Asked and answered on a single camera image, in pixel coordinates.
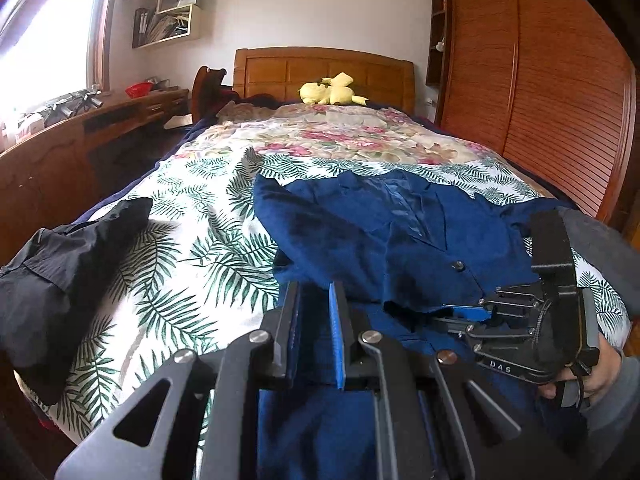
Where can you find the leaf print bed sheet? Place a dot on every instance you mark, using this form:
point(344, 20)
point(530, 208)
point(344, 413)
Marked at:
point(200, 240)

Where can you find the wooden bed headboard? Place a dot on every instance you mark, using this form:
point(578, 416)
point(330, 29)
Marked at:
point(320, 67)

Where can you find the yellow plush toy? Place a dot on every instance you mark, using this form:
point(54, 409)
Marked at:
point(330, 91)

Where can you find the wooden corner shelf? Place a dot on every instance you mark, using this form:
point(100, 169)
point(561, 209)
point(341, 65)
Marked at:
point(436, 25)

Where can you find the white box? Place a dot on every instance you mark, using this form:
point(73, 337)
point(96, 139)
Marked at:
point(29, 129)

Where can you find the wooden chair with dark cloth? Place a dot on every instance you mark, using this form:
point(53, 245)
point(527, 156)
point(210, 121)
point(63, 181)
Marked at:
point(207, 87)

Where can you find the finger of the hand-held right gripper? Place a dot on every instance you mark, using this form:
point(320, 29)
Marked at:
point(467, 311)
point(457, 326)

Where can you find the blue suit jacket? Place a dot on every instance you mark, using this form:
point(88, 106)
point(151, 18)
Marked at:
point(380, 240)

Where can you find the black garment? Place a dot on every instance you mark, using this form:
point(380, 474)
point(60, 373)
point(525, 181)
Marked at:
point(55, 280)

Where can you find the wooden desk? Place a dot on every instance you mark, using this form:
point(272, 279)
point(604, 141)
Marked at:
point(55, 160)

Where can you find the wooden louvered wardrobe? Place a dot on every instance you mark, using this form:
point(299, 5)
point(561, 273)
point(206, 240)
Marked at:
point(540, 85)

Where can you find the window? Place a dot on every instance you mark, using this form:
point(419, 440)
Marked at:
point(45, 30)

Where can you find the beige pillow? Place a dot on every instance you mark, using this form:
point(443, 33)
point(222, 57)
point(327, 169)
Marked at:
point(320, 114)

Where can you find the white paper sheet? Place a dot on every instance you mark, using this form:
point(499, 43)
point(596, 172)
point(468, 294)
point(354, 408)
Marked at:
point(178, 121)

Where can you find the person's right forearm grey sleeve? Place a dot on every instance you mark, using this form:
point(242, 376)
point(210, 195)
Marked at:
point(607, 260)

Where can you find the navy bed cover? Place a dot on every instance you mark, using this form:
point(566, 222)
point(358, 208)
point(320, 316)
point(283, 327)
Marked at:
point(165, 152)

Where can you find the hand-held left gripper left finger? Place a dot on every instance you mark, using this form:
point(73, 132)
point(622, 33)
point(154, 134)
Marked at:
point(294, 332)

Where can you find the red bowl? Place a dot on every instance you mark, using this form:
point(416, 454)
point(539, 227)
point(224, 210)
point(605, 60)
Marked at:
point(139, 90)

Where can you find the white wall shelf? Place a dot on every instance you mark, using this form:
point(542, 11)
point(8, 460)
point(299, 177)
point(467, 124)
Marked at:
point(167, 15)

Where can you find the person's right hand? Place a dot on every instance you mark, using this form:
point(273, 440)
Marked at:
point(602, 375)

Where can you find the floral blanket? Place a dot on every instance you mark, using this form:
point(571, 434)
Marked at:
point(325, 137)

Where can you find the grey metal desk clutter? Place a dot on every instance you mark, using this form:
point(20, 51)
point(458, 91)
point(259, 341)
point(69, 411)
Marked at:
point(70, 105)

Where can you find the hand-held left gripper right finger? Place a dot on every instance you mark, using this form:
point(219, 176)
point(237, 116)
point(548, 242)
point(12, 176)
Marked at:
point(337, 342)

